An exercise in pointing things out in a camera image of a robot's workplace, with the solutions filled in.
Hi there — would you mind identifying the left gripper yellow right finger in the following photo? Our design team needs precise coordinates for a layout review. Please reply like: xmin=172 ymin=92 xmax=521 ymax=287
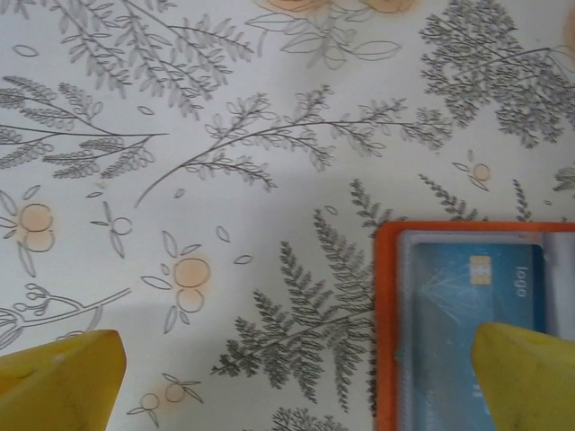
xmin=470 ymin=321 xmax=575 ymax=431

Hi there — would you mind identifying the orange card holder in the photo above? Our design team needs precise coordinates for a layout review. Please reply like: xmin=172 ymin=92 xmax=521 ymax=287
xmin=372 ymin=220 xmax=575 ymax=431

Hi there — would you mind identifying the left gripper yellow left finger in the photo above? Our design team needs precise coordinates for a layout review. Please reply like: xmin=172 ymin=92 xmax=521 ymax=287
xmin=0 ymin=330 xmax=128 ymax=431

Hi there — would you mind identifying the blue credit card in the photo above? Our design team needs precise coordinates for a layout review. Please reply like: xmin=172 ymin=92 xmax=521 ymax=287
xmin=412 ymin=242 xmax=547 ymax=431

